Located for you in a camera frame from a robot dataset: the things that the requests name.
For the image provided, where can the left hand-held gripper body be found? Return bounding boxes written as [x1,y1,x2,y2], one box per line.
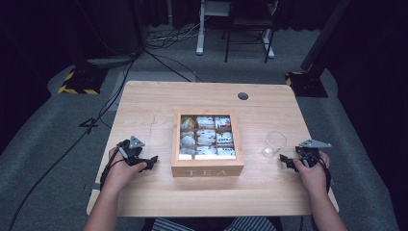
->
[116,135,152,167]

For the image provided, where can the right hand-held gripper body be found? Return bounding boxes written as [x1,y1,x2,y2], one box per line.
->
[294,139,332,168]

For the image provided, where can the clear glass cup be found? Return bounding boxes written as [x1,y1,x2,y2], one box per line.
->
[261,130,288,159]

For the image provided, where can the wooden tea box with glass lid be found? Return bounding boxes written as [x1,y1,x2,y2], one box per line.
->
[170,110,245,178]

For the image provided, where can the person's right hand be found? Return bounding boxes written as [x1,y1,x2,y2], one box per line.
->
[292,150,332,195]

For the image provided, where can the person's left hand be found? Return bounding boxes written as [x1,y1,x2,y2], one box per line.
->
[101,147,149,195]

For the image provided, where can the pile of yellow tea bags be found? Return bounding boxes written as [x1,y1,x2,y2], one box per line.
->
[180,116,196,130]

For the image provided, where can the row of white tea sachets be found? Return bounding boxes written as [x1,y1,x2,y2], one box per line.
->
[196,115,216,130]
[196,129,217,146]

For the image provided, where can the white black-label packets right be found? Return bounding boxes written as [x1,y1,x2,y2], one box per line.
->
[216,131,234,145]

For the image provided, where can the black yellow striped stand base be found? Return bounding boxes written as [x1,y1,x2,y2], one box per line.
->
[58,65,109,96]
[285,70,329,98]

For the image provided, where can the person's striped clothing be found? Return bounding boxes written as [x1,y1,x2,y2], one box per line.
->
[150,216,279,231]

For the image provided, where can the stack of colourful printed packets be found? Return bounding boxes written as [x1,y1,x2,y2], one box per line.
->
[215,115,232,130]

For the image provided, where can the white desk leg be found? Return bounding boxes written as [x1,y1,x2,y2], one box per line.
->
[195,0,233,57]
[262,28,276,60]

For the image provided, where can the dark slanted stand pole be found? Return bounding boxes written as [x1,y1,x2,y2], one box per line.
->
[300,0,353,73]

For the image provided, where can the black chair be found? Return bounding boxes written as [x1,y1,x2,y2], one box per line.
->
[222,0,279,64]

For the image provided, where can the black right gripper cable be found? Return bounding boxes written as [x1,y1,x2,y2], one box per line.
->
[316,155,333,194]

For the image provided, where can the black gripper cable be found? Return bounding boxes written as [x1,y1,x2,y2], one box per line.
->
[99,142,130,191]
[316,155,333,194]

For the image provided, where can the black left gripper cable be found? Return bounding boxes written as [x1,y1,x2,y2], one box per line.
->
[99,142,130,191]

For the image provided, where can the long black floor cable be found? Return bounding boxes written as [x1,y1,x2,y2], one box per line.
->
[7,52,139,231]

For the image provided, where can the bundle of floor cables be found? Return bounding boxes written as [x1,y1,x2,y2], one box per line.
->
[146,17,206,50]

